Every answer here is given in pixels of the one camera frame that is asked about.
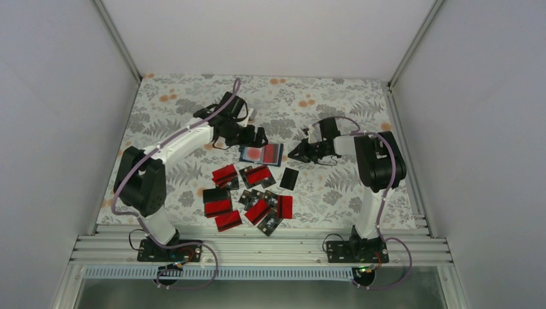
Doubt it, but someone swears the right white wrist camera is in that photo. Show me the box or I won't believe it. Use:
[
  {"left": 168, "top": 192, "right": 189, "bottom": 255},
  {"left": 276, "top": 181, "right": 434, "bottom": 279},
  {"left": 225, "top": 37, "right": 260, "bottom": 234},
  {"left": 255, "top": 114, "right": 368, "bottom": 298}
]
[{"left": 302, "top": 126, "right": 322, "bottom": 144}]

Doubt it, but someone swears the red card bottom edge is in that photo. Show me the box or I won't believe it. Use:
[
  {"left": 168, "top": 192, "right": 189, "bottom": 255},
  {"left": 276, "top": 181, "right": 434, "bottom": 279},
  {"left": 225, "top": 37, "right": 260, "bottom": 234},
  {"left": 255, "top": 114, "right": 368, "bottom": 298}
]
[{"left": 215, "top": 211, "right": 242, "bottom": 232}]

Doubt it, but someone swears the black card apart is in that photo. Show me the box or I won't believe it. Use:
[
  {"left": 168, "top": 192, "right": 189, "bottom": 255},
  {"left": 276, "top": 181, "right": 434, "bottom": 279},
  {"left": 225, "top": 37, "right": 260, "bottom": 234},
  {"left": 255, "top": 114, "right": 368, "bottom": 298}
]
[{"left": 279, "top": 167, "right": 299, "bottom": 191}]

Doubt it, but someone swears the aluminium frame rail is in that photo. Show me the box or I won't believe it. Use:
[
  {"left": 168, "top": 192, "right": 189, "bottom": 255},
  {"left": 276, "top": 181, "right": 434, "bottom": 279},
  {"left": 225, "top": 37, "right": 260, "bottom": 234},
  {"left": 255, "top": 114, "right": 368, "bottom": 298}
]
[{"left": 70, "top": 233, "right": 453, "bottom": 267}]

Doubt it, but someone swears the red card pile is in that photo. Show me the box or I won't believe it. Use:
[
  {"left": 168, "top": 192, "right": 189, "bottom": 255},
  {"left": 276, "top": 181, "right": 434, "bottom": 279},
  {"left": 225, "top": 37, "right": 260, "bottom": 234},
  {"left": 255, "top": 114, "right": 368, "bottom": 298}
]
[{"left": 245, "top": 199, "right": 271, "bottom": 225}]

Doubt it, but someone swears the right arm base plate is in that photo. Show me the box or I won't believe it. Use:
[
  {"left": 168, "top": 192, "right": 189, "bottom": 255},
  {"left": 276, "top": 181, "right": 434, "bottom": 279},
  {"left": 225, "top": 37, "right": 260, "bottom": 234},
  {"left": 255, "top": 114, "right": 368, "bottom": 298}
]
[{"left": 325, "top": 238, "right": 390, "bottom": 264}]

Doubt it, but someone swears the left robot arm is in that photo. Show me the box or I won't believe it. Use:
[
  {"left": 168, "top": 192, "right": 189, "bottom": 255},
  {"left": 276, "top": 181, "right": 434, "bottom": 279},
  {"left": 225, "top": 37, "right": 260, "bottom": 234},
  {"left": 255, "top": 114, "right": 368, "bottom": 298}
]
[{"left": 113, "top": 92, "right": 268, "bottom": 261}]

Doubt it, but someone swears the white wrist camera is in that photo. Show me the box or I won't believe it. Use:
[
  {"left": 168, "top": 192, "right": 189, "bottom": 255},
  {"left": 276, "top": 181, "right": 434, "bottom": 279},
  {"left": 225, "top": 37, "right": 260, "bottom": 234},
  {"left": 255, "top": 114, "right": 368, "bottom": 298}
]
[
  {"left": 302, "top": 126, "right": 322, "bottom": 144},
  {"left": 239, "top": 108, "right": 256, "bottom": 127}
]

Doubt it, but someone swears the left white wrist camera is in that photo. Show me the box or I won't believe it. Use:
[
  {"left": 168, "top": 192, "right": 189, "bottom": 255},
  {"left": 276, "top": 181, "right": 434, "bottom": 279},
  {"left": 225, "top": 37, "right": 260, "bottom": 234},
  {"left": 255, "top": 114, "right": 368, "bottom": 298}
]
[{"left": 239, "top": 108, "right": 256, "bottom": 127}]

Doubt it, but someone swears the floral table mat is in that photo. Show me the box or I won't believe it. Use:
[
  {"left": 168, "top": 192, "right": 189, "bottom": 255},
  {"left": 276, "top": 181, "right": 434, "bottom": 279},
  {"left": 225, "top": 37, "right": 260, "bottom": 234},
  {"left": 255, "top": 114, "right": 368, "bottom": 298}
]
[{"left": 120, "top": 74, "right": 391, "bottom": 229}]

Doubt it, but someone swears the black membership card 833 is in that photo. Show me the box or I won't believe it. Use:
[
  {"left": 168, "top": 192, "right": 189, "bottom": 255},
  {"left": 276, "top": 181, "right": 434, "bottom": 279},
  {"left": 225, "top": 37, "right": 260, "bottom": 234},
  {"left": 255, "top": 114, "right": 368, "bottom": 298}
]
[{"left": 257, "top": 209, "right": 283, "bottom": 237}]

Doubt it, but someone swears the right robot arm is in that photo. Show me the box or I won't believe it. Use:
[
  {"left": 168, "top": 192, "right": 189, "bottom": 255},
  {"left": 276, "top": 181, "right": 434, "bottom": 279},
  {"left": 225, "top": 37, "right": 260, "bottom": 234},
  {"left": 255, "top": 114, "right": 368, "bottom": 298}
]
[{"left": 288, "top": 116, "right": 407, "bottom": 262}]

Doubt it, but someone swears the black card left pile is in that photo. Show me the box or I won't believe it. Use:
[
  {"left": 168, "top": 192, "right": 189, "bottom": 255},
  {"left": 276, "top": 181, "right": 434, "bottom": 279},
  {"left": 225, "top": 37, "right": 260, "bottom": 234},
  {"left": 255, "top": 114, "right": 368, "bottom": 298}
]
[{"left": 202, "top": 187, "right": 231, "bottom": 204}]

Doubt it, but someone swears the blue leather card holder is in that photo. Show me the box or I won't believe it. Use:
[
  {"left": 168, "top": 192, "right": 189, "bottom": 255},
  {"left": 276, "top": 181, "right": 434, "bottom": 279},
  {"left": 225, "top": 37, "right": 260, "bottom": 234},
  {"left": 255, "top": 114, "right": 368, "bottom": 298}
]
[{"left": 239, "top": 143, "right": 284, "bottom": 167}]

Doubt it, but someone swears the white card with red circle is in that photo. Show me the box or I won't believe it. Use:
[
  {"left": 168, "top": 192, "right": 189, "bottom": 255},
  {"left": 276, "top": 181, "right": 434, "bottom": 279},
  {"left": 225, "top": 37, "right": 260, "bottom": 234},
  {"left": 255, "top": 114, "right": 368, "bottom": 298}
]
[{"left": 241, "top": 147, "right": 263, "bottom": 163}]

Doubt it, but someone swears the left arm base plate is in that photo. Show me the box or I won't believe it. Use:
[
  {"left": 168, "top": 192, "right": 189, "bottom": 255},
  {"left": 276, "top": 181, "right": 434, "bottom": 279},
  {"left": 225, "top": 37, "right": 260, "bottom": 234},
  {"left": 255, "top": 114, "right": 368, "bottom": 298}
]
[{"left": 136, "top": 238, "right": 203, "bottom": 263}]

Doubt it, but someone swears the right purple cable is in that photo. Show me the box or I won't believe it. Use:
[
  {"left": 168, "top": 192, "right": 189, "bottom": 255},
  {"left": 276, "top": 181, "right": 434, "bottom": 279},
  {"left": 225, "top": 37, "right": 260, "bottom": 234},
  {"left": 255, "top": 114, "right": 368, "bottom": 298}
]
[{"left": 309, "top": 116, "right": 414, "bottom": 291}]

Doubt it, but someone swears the black logo chip card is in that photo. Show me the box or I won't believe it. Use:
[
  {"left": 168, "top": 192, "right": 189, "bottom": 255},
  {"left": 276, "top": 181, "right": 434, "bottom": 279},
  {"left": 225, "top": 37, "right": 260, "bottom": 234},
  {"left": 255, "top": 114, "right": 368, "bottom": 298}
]
[{"left": 238, "top": 189, "right": 263, "bottom": 211}]

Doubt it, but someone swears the white slotted cable duct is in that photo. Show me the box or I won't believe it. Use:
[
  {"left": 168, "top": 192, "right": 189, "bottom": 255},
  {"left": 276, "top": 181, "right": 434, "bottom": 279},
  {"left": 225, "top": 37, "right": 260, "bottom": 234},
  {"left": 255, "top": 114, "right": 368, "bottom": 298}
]
[{"left": 82, "top": 265, "right": 353, "bottom": 281}]

